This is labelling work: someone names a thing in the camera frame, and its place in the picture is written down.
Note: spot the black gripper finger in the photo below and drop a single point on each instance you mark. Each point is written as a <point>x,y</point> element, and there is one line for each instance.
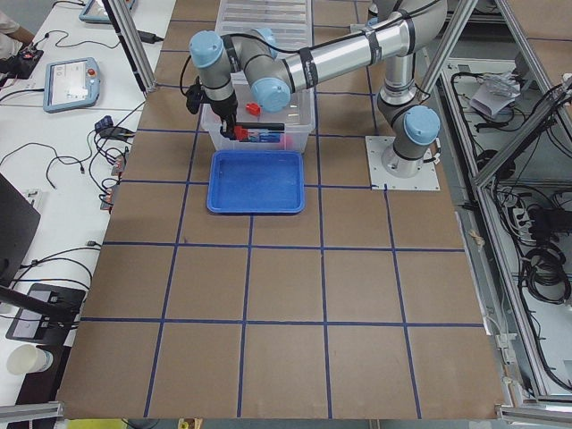
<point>227,128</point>

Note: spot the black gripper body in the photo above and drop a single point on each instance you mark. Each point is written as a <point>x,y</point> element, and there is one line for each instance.
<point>224,109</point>

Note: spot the clear plastic box lid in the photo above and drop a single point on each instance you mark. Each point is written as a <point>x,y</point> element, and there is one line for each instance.
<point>289,20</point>

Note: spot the red block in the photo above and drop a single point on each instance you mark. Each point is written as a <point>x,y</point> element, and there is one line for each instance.
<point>253,109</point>
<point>240,133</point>

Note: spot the red block in box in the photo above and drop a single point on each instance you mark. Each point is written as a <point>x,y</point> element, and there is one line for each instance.
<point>253,109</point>

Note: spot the clear plastic storage box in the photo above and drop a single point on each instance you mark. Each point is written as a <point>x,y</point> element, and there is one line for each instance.
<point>286,130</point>

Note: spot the blue plastic tray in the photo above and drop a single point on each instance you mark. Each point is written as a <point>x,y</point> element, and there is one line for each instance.
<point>256,182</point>

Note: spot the black power adapter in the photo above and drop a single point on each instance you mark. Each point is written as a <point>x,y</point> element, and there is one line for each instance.
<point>149,37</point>

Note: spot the black usb hub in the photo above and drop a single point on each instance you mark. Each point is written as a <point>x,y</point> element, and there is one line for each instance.
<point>104,124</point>

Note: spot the near teach pendant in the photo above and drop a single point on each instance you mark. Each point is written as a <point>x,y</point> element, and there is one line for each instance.
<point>71,84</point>

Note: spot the teach pendant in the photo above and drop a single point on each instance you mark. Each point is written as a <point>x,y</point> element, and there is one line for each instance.
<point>94,12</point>
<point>71,84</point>

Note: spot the far teach pendant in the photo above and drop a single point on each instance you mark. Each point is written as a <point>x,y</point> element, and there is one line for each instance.
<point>94,12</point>

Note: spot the black electronic device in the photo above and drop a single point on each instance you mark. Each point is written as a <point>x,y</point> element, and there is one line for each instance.
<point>22,65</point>

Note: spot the black monitor stand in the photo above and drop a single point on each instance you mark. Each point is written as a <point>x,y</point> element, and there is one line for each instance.
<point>46,315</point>

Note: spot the crumpled white paper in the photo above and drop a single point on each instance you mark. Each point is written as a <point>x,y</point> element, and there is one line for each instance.
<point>496,92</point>

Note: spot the white paper cup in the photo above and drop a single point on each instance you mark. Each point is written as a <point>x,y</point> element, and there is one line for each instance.
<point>28,359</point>

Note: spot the aluminium frame post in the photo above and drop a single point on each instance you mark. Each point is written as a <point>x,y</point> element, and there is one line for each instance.
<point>127,33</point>

